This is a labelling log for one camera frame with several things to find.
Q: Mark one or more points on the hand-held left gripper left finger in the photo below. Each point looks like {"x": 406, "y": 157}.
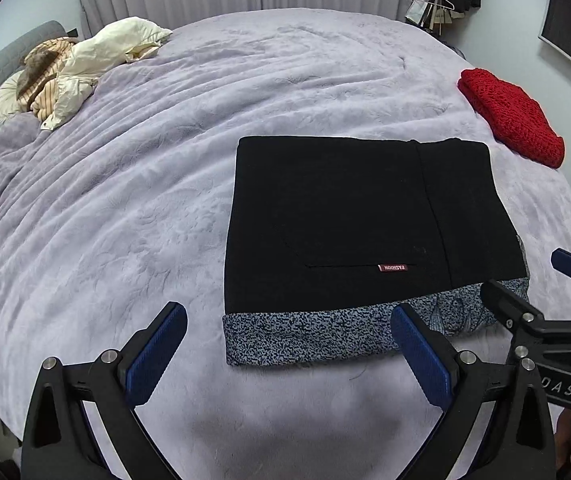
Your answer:
{"x": 158, "y": 347}

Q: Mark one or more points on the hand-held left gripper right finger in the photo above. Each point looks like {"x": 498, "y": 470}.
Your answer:
{"x": 423, "y": 350}

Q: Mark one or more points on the black pants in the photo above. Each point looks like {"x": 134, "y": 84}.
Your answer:
{"x": 340, "y": 210}

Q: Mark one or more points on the purple fleece blanket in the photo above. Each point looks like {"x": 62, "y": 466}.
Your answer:
{"x": 140, "y": 210}

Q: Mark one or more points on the red knitted sweater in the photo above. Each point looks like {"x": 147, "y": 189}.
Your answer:
{"x": 513, "y": 112}

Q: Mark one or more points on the round cream pillow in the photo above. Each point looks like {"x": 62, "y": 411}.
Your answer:
{"x": 3, "y": 100}

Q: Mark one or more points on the clothes hangers with tags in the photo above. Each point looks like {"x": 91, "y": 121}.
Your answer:
{"x": 430, "y": 7}

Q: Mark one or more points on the striped beige garment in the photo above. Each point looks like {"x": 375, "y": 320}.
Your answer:
{"x": 40, "y": 75}

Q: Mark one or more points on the cream puffer jacket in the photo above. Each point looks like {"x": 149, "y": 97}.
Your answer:
{"x": 105, "y": 45}

